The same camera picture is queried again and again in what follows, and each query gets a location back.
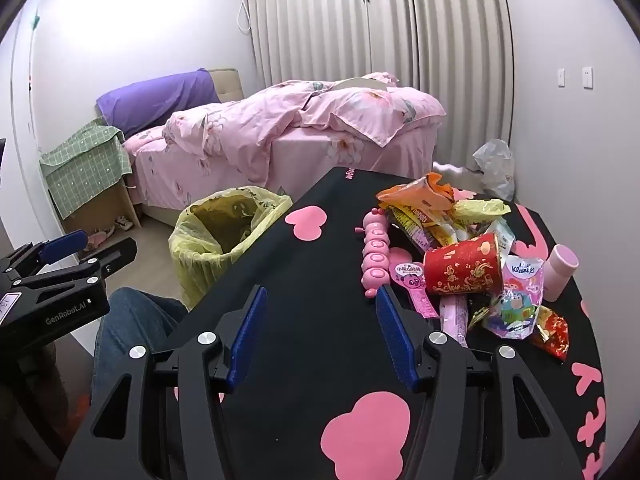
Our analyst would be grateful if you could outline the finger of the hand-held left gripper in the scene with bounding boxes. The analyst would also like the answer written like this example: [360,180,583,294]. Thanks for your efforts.
[0,230,89,273]
[2,237,138,306]

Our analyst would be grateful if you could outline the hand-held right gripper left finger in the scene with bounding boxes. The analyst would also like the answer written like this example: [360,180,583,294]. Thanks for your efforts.
[57,285,268,480]

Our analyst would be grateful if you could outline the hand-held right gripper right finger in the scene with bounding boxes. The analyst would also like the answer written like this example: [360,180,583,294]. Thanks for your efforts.
[375,285,586,480]

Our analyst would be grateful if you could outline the long pink wrapper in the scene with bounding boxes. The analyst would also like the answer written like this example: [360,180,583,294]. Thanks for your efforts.
[442,295,471,348]

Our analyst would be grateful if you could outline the yellow bag lined trash bin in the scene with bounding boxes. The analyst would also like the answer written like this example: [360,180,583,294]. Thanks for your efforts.
[168,186,293,311]

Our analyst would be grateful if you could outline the red paper cup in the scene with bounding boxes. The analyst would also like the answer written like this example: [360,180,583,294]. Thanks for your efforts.
[424,232,505,297]

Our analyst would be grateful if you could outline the yellow snack wrapper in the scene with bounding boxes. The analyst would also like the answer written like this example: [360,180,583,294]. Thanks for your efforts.
[389,205,433,252]

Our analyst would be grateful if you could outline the cartoon snack packet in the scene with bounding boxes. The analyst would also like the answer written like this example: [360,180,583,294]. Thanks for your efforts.
[482,255,545,341]

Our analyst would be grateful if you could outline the green white packet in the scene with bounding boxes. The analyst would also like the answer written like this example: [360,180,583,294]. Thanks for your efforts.
[492,220,516,256]

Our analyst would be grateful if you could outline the orange snack wrapper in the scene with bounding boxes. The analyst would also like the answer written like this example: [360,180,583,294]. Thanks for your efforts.
[376,172,468,212]

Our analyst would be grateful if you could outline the red gold patterned packet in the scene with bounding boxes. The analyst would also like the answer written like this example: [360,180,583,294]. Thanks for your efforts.
[532,305,570,362]

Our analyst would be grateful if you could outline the pink slippers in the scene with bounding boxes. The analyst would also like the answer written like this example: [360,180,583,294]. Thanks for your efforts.
[82,227,116,252]

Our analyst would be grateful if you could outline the wooden nightstand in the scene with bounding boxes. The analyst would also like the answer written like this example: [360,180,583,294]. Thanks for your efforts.
[60,180,143,238]

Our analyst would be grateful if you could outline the pink round sticker wrapper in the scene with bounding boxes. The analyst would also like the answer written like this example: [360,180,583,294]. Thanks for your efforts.
[391,260,439,320]

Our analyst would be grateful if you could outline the person's leg in blue jeans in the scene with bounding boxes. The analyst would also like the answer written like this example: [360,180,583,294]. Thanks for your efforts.
[92,287,190,411]

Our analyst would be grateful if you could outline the black mat with pink hearts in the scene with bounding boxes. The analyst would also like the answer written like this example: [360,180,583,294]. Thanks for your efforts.
[165,165,608,480]

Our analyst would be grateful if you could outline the green checked cloth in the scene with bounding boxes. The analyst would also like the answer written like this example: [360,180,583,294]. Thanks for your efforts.
[40,119,133,220]

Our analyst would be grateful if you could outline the pink caterpillar toy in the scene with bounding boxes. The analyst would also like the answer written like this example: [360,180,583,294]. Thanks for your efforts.
[354,208,393,301]

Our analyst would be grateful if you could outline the bed with pink sheet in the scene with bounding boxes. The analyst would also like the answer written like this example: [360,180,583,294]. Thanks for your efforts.
[122,72,446,211]

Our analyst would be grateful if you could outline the white wardrobe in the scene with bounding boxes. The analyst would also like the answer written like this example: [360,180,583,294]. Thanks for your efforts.
[0,5,66,266]

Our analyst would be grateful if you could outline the pale yellow crumpled wrapper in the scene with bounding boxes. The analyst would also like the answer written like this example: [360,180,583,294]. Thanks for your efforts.
[452,199,511,227]

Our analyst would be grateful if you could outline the purple pillow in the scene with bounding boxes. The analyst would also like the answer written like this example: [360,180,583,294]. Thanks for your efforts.
[96,68,221,138]

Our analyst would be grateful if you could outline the pink bottle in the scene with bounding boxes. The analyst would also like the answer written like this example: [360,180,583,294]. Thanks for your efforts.
[542,245,580,302]

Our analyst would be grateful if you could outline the white plastic bag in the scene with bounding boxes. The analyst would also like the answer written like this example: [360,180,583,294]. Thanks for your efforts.
[472,139,516,202]

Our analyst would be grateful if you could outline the beige headboard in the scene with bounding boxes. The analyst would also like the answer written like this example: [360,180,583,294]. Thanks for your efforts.
[207,66,246,103]

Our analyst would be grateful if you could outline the pink floral duvet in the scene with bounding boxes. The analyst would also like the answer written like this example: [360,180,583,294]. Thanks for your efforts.
[162,74,446,171]

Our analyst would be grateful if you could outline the grey pleated curtains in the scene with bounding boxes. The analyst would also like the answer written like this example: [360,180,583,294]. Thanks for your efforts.
[247,0,516,176]

